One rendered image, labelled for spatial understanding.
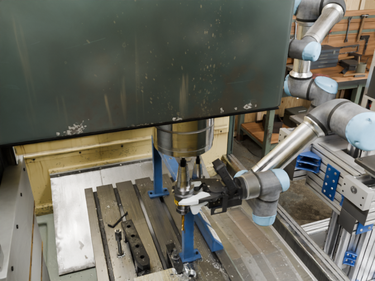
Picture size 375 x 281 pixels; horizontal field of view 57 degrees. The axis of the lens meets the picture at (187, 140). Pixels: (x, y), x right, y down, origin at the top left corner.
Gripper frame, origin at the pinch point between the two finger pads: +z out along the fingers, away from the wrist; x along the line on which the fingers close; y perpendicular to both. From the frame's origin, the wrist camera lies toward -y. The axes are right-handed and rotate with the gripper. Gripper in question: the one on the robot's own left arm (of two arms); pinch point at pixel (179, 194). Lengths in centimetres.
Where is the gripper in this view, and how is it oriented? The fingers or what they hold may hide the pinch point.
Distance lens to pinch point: 100.8
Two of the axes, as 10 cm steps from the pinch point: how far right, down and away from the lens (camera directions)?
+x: -3.3, -4.4, 8.4
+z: -9.4, 1.4, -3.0
